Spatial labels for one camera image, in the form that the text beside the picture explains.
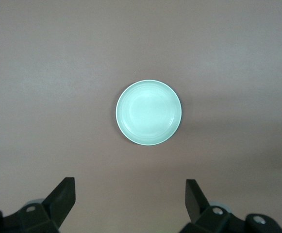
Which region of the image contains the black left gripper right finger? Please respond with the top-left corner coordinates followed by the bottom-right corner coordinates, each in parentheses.
top-left (179, 179), bottom-right (247, 233)

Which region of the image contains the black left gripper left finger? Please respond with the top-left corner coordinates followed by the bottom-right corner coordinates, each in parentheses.
top-left (3, 177), bottom-right (76, 233)

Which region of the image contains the pale green round plate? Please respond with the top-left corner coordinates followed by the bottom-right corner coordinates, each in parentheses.
top-left (116, 80), bottom-right (182, 146)

